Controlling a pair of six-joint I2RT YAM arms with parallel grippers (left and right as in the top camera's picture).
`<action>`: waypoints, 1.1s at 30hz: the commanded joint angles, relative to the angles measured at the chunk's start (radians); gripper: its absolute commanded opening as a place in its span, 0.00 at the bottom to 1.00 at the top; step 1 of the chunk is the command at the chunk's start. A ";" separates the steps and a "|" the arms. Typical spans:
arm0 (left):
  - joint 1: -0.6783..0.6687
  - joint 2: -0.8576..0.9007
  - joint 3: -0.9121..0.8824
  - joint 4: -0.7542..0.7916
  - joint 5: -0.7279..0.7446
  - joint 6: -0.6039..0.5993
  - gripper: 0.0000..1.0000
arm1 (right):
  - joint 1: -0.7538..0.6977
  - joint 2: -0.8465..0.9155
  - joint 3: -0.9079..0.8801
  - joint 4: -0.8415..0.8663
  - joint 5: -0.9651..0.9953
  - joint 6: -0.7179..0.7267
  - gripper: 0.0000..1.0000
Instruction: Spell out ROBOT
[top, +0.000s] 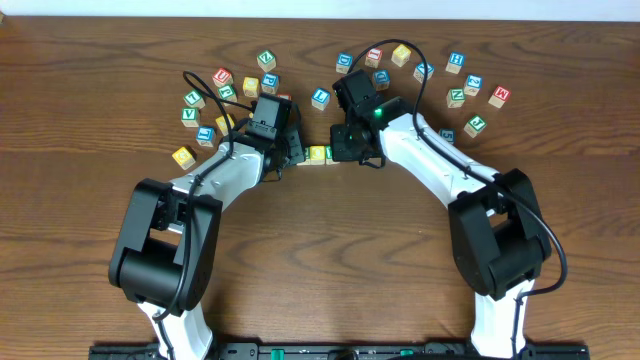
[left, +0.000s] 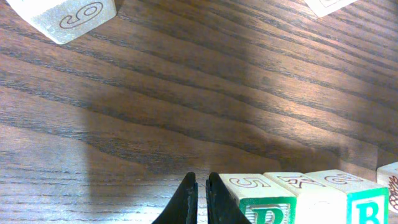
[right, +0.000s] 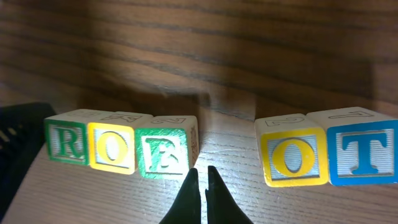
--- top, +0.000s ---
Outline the blue D wooden block lower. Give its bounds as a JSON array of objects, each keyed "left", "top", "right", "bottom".
[{"left": 372, "top": 70, "right": 390, "bottom": 91}]

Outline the blue L wooden block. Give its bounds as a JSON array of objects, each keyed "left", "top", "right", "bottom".
[{"left": 311, "top": 88, "right": 331, "bottom": 111}]

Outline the blue L block left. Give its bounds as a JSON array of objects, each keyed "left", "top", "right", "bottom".
[{"left": 196, "top": 126, "right": 216, "bottom": 147}]

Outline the green G wooden block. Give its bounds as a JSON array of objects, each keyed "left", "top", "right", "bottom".
[{"left": 218, "top": 84, "right": 237, "bottom": 102}]

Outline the blue 5 wooden block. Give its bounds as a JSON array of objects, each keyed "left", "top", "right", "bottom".
[{"left": 439, "top": 128, "right": 455, "bottom": 144}]

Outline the yellow O wooden block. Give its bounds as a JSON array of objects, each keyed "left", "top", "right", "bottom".
[{"left": 309, "top": 145, "right": 326, "bottom": 165}]

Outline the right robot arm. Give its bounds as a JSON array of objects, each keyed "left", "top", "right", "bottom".
[{"left": 331, "top": 95, "right": 555, "bottom": 359}]

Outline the yellow block upper left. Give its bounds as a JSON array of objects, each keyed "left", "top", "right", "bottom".
[{"left": 242, "top": 77, "right": 260, "bottom": 98}]

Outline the green B wooden block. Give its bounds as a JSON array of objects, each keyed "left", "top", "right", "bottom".
[{"left": 325, "top": 145, "right": 337, "bottom": 165}]

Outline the blue H wooden block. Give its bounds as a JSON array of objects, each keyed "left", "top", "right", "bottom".
[{"left": 445, "top": 52, "right": 466, "bottom": 74}]

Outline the blue 2 wooden block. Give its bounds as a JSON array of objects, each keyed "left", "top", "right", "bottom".
[{"left": 463, "top": 74, "right": 483, "bottom": 96}]

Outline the green J wooden block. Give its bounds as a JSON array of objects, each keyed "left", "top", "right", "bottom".
[{"left": 463, "top": 115, "right": 487, "bottom": 138}]

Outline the blue P wooden block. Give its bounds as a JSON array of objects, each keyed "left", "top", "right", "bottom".
[{"left": 261, "top": 73, "right": 280, "bottom": 95}]

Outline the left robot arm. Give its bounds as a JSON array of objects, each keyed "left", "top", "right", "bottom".
[{"left": 108, "top": 126, "right": 305, "bottom": 359}]

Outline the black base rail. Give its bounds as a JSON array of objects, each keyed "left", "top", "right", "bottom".
[{"left": 88, "top": 342, "right": 590, "bottom": 360}]

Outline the red I wooden block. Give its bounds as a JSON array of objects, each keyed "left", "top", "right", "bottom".
[{"left": 365, "top": 48, "right": 383, "bottom": 69}]

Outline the green V wooden block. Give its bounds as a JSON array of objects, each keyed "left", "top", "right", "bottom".
[{"left": 181, "top": 107, "right": 200, "bottom": 128}]

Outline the red M wooden block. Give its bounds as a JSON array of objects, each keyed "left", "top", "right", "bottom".
[{"left": 488, "top": 86, "right": 511, "bottom": 109}]

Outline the green R wooden block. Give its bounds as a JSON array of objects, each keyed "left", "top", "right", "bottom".
[{"left": 297, "top": 147, "right": 311, "bottom": 166}]

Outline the green block near top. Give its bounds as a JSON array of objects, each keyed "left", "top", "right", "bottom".
[{"left": 257, "top": 50, "right": 277, "bottom": 73}]

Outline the yellow block lower middle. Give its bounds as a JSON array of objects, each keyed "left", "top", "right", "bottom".
[{"left": 215, "top": 114, "right": 235, "bottom": 136}]

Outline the green N wooden block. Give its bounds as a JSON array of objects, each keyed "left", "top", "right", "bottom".
[{"left": 446, "top": 88, "right": 466, "bottom": 108}]

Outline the blue D wooden block upper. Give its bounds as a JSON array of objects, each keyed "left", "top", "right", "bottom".
[{"left": 336, "top": 52, "right": 353, "bottom": 74}]

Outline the yellow top wooden block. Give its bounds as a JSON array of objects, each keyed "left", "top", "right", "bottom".
[{"left": 391, "top": 44, "right": 412, "bottom": 67}]

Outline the red U wooden block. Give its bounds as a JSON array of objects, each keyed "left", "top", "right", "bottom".
[{"left": 212, "top": 68, "right": 234, "bottom": 88}]

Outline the blue X wooden block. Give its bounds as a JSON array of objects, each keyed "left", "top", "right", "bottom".
[{"left": 413, "top": 62, "right": 435, "bottom": 83}]

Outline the yellow block far left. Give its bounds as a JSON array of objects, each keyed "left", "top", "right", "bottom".
[{"left": 172, "top": 146, "right": 196, "bottom": 170}]

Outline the blue d wooden block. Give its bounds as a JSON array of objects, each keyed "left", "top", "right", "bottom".
[
  {"left": 372, "top": 70, "right": 390, "bottom": 91},
  {"left": 336, "top": 52, "right": 353, "bottom": 74}
]

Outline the green L wooden block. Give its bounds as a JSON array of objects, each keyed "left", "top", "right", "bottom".
[{"left": 183, "top": 90, "right": 206, "bottom": 109}]

